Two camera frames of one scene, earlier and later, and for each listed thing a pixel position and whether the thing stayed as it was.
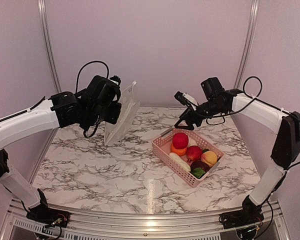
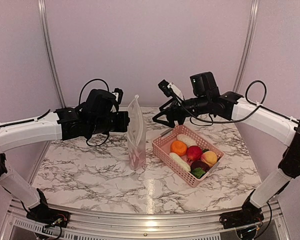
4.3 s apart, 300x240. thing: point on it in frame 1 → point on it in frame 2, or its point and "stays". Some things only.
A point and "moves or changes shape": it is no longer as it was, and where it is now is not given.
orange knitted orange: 180,152 moves or changes shape
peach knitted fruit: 209,157 stays
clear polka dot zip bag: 130,104 → 136,134
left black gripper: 113,117 → 124,120
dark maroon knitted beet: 199,164 stays
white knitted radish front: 179,159 stays
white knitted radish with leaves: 192,142 moves or changes shape
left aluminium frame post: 48,41 stays
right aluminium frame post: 248,45 stays
